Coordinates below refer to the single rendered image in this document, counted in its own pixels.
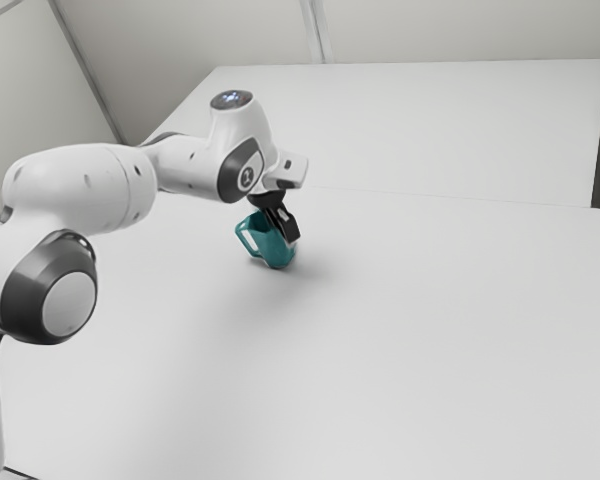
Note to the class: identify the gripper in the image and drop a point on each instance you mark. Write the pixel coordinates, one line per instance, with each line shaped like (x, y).
(268, 199)

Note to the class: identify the teal faceted mug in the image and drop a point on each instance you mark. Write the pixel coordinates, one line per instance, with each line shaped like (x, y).
(270, 247)

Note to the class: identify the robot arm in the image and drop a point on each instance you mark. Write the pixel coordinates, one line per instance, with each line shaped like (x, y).
(80, 185)

